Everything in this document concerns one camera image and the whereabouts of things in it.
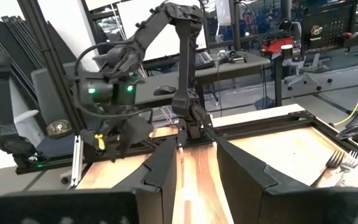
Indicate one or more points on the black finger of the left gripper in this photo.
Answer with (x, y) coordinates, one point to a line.
(137, 130)
(112, 149)

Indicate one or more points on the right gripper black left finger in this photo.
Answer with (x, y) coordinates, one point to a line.
(160, 186)

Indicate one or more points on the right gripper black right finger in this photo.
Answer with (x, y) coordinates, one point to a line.
(253, 199)

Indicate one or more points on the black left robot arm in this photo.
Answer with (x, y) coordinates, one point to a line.
(185, 62)

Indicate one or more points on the black jointed stand arm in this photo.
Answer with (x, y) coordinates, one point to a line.
(3, 102)

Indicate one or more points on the yellow tape tag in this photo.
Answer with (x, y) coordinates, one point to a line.
(99, 141)

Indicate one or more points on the brown patterned cap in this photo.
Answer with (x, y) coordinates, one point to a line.
(59, 129)

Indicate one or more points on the black computer mouse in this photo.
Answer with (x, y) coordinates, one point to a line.
(165, 90)

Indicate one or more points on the grey chair backrest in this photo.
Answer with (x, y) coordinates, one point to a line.
(51, 93)

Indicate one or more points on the black computer keyboard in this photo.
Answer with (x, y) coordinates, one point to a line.
(204, 60)

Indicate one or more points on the black panels stack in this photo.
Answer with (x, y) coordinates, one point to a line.
(23, 56)

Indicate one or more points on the grey office desk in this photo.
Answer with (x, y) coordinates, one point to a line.
(228, 68)

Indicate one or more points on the black desk clamp tool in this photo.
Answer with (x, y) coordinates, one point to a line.
(233, 57)

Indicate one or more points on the white office chair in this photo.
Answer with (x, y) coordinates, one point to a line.
(306, 73)

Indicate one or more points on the black cup white rim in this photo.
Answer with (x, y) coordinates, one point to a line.
(286, 51)

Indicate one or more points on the red tool case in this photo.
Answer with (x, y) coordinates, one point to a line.
(277, 46)

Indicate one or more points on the black pegboard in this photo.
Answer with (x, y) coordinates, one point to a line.
(331, 28)

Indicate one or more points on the silver metal bracket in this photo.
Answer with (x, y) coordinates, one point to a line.
(76, 161)

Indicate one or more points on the black frame hook bracket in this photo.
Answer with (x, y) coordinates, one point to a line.
(350, 132)

